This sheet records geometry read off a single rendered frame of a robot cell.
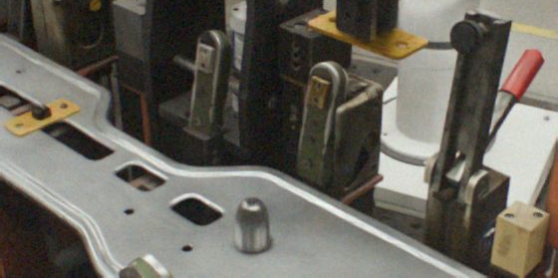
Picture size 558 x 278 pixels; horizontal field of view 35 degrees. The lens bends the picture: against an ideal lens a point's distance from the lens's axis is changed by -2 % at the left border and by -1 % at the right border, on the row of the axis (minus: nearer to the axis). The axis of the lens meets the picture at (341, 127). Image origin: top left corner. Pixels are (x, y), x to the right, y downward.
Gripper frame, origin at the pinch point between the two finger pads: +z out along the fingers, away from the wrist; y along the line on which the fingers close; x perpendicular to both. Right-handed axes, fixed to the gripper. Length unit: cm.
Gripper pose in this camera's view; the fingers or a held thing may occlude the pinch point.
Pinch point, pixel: (367, 2)
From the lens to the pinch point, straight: 63.1
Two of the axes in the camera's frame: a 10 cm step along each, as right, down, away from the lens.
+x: 7.7, 3.5, -5.4
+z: -0.3, 8.6, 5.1
